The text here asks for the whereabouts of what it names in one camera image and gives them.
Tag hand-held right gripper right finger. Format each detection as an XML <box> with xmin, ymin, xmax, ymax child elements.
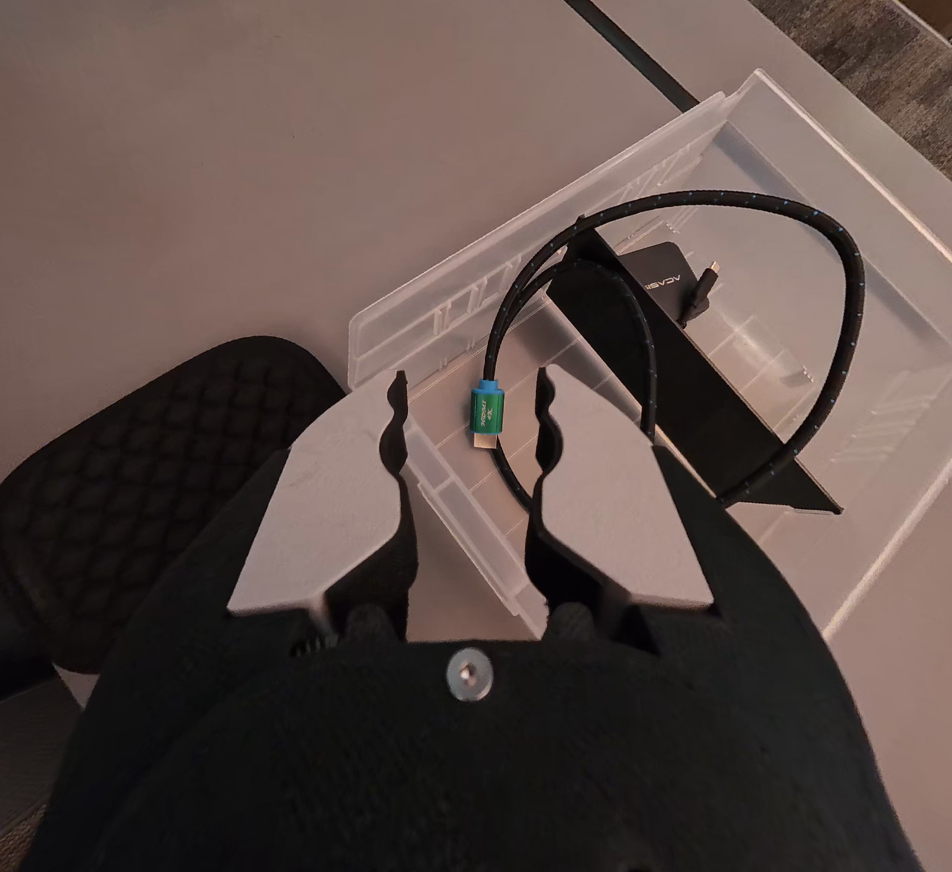
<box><xmin>523</xmin><ymin>365</ymin><xmax>716</xmax><ymax>639</ymax></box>

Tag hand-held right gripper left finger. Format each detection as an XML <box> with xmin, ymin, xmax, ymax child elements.
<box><xmin>225</xmin><ymin>368</ymin><xmax>419</xmax><ymax>642</ymax></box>

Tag clear plastic bin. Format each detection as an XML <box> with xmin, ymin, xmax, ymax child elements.
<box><xmin>348</xmin><ymin>69</ymin><xmax>952</xmax><ymax>639</ymax></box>

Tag black silver hdmi hub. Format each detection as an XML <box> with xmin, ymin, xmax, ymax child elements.
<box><xmin>621</xmin><ymin>241</ymin><xmax>722</xmax><ymax>326</ymax></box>

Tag black bin divider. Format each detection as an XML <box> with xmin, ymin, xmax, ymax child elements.
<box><xmin>546</xmin><ymin>218</ymin><xmax>845</xmax><ymax>515</ymax></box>

